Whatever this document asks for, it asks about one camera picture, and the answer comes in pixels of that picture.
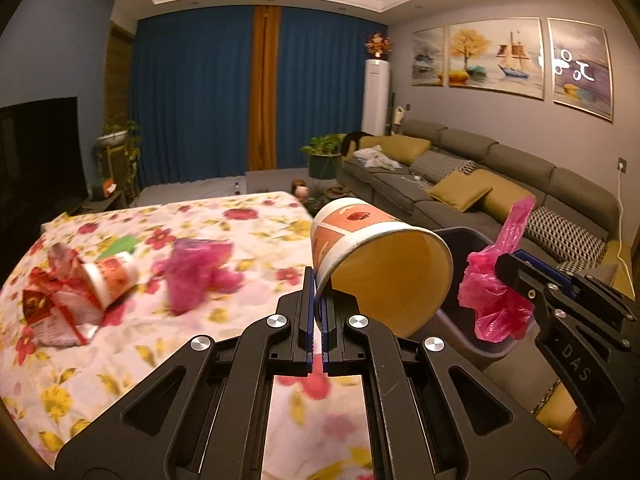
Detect white standing air conditioner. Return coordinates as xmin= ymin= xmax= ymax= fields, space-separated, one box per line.
xmin=361 ymin=59 xmax=391 ymax=136

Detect orange curtain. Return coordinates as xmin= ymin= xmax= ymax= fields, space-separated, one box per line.
xmin=247 ymin=4 xmax=281 ymax=171

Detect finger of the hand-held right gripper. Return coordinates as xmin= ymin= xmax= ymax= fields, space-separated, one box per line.
xmin=515 ymin=249 xmax=577 ymax=287
xmin=494 ymin=251 xmax=552 ymax=322

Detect sailboat and tree painting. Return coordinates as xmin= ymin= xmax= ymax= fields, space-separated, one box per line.
xmin=446 ymin=17 xmax=545 ymax=101

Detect white clothes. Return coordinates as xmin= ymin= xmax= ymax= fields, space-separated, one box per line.
xmin=357 ymin=145 xmax=401 ymax=170

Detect red snack wrapper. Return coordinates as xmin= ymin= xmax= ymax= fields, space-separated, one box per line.
xmin=22 ymin=242 xmax=108 ymax=349

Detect trailing plant in white bowl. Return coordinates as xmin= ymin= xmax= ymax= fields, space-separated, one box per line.
xmin=95 ymin=120 xmax=143 ymax=196

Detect grey sofa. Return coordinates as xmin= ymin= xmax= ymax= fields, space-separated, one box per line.
xmin=336 ymin=119 xmax=640 ymax=303

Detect red flower decoration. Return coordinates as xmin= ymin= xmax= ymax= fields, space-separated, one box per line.
xmin=364 ymin=32 xmax=394 ymax=60

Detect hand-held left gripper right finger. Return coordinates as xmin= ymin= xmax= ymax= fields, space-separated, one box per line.
xmin=319 ymin=282 xmax=598 ymax=480

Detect floral tablecloth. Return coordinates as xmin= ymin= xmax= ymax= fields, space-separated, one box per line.
xmin=0 ymin=190 xmax=372 ymax=480

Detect orange white paper cup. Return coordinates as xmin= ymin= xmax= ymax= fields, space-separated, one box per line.
xmin=310 ymin=197 xmax=454 ymax=339
xmin=82 ymin=252 xmax=140 ymax=311

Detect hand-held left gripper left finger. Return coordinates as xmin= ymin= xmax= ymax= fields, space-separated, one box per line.
xmin=52 ymin=266 xmax=318 ymax=480

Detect white power cable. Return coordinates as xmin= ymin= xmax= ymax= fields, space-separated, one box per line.
xmin=616 ymin=169 xmax=640 ymax=263

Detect potted plant in green pot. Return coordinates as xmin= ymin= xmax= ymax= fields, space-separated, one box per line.
xmin=300 ymin=134 xmax=346 ymax=181

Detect blue curtain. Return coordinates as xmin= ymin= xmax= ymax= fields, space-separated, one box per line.
xmin=129 ymin=4 xmax=254 ymax=189
xmin=272 ymin=7 xmax=391 ymax=173

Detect grey plastic bin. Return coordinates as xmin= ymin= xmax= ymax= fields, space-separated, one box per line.
xmin=415 ymin=227 xmax=542 ymax=361

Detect yellow cushion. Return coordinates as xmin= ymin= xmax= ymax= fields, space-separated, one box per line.
xmin=427 ymin=170 xmax=493 ymax=212
xmin=480 ymin=177 xmax=541 ymax=226
xmin=534 ymin=380 xmax=583 ymax=432
xmin=377 ymin=135 xmax=432 ymax=166

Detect small landscape painting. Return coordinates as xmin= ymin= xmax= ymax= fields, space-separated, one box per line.
xmin=411 ymin=26 xmax=446 ymax=87

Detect white handheld vacuum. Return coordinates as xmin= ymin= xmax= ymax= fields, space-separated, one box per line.
xmin=389 ymin=92 xmax=407 ymax=136

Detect black television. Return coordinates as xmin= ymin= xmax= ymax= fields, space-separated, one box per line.
xmin=0 ymin=95 xmax=91 ymax=213

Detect purple landscape painting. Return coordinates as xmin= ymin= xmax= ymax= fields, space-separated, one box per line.
xmin=546 ymin=17 xmax=615 ymax=122

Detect black clothing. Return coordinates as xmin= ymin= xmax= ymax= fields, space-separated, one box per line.
xmin=342 ymin=131 xmax=373 ymax=156

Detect gold plant stand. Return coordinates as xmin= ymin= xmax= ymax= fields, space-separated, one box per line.
xmin=97 ymin=142 xmax=136 ymax=197

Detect black white patterned cushion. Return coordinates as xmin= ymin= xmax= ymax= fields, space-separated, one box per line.
xmin=410 ymin=152 xmax=476 ymax=184
xmin=525 ymin=205 xmax=609 ymax=262
xmin=555 ymin=259 xmax=592 ymax=277

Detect pink plastic bag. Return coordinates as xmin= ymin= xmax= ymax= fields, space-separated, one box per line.
xmin=157 ymin=239 xmax=246 ymax=315
xmin=460 ymin=197 xmax=537 ymax=344

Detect green crinkled paper wrapper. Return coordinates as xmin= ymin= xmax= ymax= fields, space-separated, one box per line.
xmin=97 ymin=234 xmax=138 ymax=261

